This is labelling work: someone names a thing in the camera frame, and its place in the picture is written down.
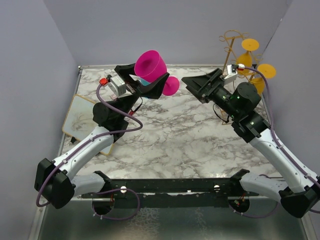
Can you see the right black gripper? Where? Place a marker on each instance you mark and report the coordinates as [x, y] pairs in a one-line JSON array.
[[200, 84]]

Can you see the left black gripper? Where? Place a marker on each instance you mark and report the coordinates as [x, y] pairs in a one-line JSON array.
[[153, 90]]

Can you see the blue plastic wine glass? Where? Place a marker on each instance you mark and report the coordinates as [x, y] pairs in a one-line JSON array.
[[145, 88]]

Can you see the pink plastic wine glass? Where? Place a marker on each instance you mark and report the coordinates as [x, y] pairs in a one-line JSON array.
[[150, 66]]

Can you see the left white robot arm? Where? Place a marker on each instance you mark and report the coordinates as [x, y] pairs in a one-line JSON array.
[[56, 180]]

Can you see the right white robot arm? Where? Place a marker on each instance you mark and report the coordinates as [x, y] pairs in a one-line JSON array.
[[300, 189]]

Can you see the yellow wine glass rear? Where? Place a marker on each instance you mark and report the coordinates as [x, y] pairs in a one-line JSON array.
[[249, 45]]

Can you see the yellow wine glass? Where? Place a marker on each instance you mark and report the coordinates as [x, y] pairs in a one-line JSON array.
[[267, 70], [249, 45]]

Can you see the yellow wine glass front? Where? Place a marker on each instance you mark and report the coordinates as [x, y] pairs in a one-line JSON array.
[[267, 70]]

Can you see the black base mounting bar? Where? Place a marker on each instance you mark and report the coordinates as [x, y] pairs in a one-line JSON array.
[[181, 192]]

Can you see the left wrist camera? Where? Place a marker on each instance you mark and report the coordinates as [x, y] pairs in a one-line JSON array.
[[116, 84]]

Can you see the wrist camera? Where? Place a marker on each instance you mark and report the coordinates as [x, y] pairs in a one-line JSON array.
[[116, 84], [232, 72]]

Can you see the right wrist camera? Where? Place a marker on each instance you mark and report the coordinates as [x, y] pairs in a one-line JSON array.
[[232, 72]]

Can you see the gold wire glass rack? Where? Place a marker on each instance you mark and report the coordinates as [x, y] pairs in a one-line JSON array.
[[231, 38]]

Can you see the small whiteboard wooden frame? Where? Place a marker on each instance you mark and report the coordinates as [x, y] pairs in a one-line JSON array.
[[78, 123]]

